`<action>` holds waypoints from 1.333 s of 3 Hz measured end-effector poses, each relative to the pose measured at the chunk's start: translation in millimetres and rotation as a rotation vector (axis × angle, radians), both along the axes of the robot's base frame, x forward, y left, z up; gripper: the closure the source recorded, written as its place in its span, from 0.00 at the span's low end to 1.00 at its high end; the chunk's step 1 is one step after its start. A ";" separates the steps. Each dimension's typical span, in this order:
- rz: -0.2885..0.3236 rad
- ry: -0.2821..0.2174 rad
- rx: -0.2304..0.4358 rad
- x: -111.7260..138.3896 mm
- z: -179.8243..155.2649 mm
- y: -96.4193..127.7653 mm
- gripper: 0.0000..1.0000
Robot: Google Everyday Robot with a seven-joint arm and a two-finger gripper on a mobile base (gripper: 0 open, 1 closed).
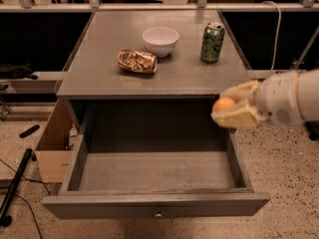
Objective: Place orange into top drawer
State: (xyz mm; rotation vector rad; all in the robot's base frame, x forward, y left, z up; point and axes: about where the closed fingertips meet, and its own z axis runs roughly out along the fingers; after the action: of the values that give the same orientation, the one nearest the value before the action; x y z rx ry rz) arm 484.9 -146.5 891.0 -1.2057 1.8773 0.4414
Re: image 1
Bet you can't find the white bowl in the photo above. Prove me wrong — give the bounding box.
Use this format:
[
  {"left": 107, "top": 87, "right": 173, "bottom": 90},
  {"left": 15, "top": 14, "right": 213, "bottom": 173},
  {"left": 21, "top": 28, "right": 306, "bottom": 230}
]
[{"left": 143, "top": 27, "right": 179, "bottom": 57}]

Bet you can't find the grey cabinet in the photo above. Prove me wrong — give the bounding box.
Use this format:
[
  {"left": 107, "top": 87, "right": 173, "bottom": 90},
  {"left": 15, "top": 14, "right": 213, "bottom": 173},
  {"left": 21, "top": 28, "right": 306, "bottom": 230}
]
[{"left": 57, "top": 10, "right": 247, "bottom": 134}]

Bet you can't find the orange fruit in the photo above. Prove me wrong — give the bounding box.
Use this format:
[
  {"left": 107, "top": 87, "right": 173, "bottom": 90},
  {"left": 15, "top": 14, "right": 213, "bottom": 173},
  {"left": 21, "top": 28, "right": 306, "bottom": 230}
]
[{"left": 212, "top": 97, "right": 235, "bottom": 112}]

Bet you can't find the black pole on floor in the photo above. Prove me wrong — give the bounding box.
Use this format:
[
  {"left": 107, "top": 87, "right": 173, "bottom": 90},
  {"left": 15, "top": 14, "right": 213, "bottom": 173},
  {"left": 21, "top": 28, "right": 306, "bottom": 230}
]
[{"left": 0, "top": 148, "right": 33, "bottom": 227}]

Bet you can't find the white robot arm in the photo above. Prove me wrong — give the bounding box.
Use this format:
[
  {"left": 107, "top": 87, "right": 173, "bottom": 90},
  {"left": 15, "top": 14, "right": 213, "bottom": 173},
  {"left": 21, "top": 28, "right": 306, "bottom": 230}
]
[{"left": 211, "top": 70, "right": 319, "bottom": 128}]

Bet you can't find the crushed gold can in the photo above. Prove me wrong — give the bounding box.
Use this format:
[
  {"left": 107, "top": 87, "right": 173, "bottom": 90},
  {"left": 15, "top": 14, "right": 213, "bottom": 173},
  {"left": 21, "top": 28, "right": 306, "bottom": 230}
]
[{"left": 118, "top": 50, "right": 158, "bottom": 74}]

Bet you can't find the green soda can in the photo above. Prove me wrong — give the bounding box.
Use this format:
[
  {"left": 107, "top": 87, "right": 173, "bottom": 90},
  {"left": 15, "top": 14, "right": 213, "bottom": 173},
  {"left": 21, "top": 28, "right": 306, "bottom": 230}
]
[{"left": 200, "top": 22, "right": 225, "bottom": 64}]

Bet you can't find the small black floor object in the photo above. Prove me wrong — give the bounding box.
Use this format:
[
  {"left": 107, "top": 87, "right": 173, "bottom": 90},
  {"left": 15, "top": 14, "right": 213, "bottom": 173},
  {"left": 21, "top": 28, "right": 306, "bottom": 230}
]
[{"left": 19, "top": 124, "right": 40, "bottom": 138}]

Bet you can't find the black floor cable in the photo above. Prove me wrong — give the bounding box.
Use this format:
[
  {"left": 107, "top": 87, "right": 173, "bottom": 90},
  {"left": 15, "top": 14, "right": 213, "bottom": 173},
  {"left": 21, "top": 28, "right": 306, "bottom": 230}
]
[{"left": 0, "top": 158, "right": 52, "bottom": 239}]

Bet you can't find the white hanging cable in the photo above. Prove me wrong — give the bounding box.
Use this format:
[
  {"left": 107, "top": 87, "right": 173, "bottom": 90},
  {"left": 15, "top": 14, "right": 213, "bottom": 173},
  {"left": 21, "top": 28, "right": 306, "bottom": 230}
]
[{"left": 262, "top": 0, "right": 283, "bottom": 72}]

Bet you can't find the open grey drawer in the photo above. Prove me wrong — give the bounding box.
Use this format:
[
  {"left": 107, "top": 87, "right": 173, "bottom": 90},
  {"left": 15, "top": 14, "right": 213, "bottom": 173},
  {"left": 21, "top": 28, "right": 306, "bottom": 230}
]
[{"left": 41, "top": 103, "right": 271, "bottom": 221}]

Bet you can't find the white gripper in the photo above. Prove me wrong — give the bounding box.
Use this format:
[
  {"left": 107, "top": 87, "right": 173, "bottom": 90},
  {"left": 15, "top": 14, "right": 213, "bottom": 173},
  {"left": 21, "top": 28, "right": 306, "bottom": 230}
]
[{"left": 211, "top": 71, "right": 303, "bottom": 128}]

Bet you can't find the metal frame rail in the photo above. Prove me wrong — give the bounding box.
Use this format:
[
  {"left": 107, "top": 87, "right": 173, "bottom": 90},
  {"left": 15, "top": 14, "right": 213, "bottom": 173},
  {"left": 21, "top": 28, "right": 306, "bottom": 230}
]
[{"left": 0, "top": 0, "right": 319, "bottom": 12}]

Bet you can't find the cardboard box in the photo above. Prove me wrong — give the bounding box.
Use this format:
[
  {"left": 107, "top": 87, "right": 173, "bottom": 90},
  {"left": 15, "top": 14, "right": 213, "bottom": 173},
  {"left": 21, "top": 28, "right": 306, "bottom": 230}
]
[{"left": 35, "top": 101, "right": 77, "bottom": 183}]

